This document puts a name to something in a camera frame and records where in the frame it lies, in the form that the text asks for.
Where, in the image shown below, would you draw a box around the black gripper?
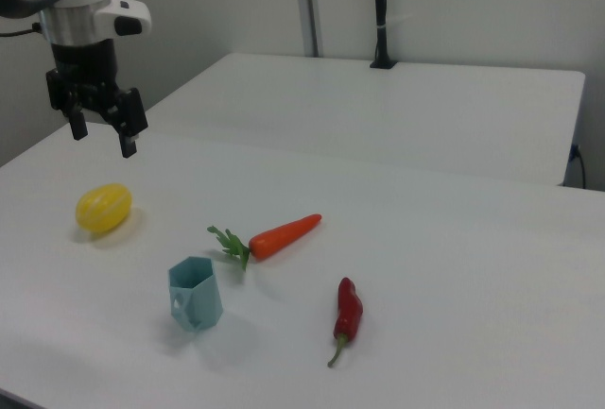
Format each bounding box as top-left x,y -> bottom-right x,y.
45,39 -> 149,160

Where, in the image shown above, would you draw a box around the teal faceted mug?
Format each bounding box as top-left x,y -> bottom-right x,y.
167,256 -> 224,333

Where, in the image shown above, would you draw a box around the yellow striped melon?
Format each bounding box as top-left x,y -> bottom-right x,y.
75,182 -> 133,234

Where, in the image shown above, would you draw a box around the orange toy carrot green leaves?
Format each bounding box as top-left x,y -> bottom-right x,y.
206,213 -> 323,272

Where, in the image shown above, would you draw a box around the white side table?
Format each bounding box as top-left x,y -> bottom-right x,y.
141,53 -> 586,188

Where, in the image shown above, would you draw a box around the red chili pepper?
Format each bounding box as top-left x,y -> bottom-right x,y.
326,277 -> 366,368

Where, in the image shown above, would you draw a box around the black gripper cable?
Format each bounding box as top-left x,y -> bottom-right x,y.
0,21 -> 42,40

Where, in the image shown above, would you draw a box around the black camera pole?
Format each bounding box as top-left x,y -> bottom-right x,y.
368,0 -> 399,71

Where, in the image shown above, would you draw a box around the black hanging cable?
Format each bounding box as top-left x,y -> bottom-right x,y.
569,143 -> 588,189

